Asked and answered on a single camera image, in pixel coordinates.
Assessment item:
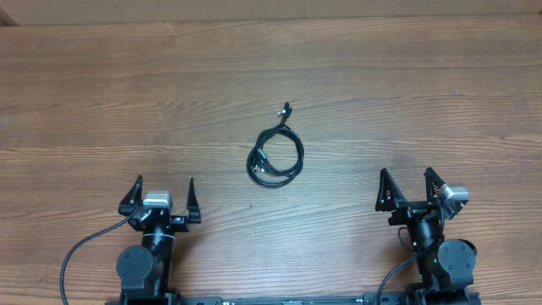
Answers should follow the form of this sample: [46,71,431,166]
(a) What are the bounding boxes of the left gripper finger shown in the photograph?
[118,175,143,215]
[186,177,202,224]

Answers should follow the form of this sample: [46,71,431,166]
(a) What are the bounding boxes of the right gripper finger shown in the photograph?
[375,168,407,212]
[423,167,445,201]

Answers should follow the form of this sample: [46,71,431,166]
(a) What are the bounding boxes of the black USB cable one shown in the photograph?
[252,101,305,179]

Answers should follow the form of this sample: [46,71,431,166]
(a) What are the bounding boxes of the black USB cable three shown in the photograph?
[249,126,297,177]

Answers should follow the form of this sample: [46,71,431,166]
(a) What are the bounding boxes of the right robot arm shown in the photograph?
[375,167,480,304]

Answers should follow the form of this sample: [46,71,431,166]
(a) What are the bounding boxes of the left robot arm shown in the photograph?
[116,176,202,304]

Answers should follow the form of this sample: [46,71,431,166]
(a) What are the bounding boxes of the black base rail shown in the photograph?
[104,292,482,305]

